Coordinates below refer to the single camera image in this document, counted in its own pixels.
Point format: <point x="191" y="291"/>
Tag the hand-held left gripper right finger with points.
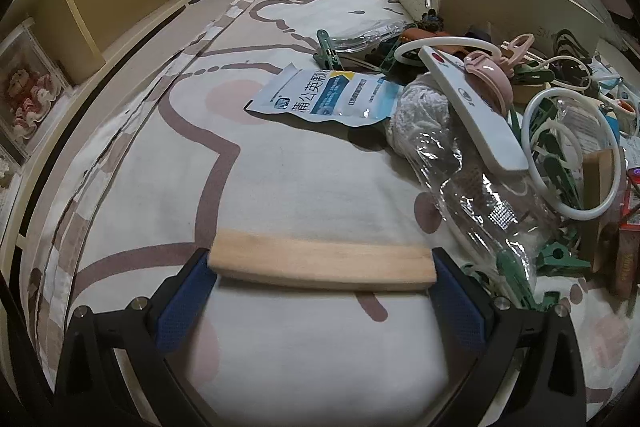
<point x="457" y="302"/>

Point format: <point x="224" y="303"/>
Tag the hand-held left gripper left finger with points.
<point x="180" y="302"/>

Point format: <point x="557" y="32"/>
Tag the wooden strip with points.
<point x="320" y="259"/>

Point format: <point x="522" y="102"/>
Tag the blue and white sachet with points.
<point x="320" y="99"/>

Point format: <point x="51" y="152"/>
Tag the clear plastic bag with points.
<point x="480" y="207"/>

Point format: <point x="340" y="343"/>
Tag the brown printed packet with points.
<point x="627" y="267"/>

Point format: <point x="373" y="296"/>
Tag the wooden block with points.
<point x="597" y="187"/>

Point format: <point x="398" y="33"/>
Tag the white remote control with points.
<point x="475" y="117"/>

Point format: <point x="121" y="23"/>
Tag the white knit cloth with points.
<point x="420" y="117"/>

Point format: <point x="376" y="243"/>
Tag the pink hair claw clip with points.
<point x="492" y="79"/>

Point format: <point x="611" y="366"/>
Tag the clear display box with figures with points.
<point x="30" y="92"/>

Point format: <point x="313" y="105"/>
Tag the clear plastic packet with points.
<point x="370" y="38"/>

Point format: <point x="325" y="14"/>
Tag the small dark figurine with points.
<point x="431" y="23"/>

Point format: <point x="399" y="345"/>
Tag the green clothespin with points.
<point x="327" y="49"/>

